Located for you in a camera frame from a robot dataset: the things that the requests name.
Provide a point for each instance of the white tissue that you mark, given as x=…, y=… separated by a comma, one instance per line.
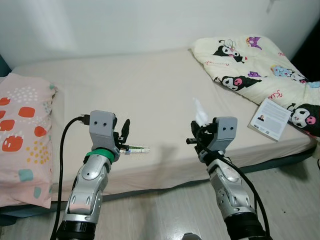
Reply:
x=201, y=112

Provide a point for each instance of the white green-printed tube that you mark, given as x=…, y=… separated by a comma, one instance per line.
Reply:
x=140, y=149

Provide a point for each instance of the white paperback book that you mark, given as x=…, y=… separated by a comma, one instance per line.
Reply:
x=270, y=120

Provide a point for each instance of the pink pillow with orange spots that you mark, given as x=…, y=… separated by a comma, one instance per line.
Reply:
x=25, y=140

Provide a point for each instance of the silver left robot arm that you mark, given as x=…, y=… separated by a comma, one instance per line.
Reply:
x=90, y=190

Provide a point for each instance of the cream sheeted bed mattress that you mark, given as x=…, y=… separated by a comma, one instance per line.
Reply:
x=150, y=85

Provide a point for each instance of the cream cartoon print quilt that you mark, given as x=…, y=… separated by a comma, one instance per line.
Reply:
x=250, y=65

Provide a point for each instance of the dark grey bed base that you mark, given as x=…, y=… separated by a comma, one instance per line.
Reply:
x=280, y=162

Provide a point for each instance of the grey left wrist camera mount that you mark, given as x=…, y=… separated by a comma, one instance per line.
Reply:
x=102, y=127

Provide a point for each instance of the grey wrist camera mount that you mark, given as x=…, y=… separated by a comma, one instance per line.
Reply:
x=226, y=132
x=102, y=127

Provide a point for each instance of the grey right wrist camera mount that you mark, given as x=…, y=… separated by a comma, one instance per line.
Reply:
x=226, y=132

